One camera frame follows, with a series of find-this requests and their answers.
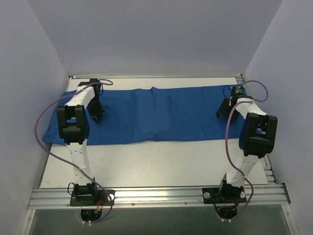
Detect blue surgical drape cloth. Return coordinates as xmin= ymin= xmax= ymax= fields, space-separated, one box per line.
xmin=42 ymin=84 xmax=248 ymax=146

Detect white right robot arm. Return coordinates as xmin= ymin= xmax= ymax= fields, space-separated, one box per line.
xmin=216 ymin=97 xmax=278 ymax=202

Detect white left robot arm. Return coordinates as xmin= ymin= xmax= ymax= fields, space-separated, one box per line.
xmin=57 ymin=79 xmax=105 ymax=205

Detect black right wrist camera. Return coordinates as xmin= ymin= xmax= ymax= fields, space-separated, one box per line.
xmin=231 ymin=86 xmax=244 ymax=98

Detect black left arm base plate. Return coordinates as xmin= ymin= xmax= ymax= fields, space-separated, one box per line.
xmin=69 ymin=189 xmax=115 ymax=207

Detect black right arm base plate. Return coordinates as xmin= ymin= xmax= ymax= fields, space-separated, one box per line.
xmin=201 ymin=187 xmax=247 ymax=204

